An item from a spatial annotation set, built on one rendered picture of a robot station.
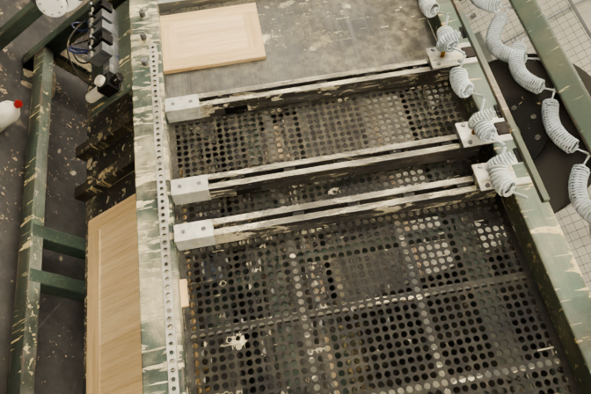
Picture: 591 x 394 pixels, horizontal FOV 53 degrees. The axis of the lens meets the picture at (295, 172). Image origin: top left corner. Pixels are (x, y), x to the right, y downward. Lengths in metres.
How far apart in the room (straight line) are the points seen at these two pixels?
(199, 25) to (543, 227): 1.54
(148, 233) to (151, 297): 0.22
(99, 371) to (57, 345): 0.39
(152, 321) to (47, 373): 0.88
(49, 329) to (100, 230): 0.45
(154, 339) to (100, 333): 0.60
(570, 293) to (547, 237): 0.18
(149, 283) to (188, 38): 1.07
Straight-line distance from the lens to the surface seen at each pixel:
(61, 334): 2.75
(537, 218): 2.01
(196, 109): 2.22
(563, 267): 1.96
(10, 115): 2.87
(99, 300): 2.48
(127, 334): 2.31
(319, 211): 1.96
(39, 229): 2.62
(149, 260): 1.95
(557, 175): 2.58
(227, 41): 2.48
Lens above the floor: 2.11
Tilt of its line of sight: 25 degrees down
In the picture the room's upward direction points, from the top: 62 degrees clockwise
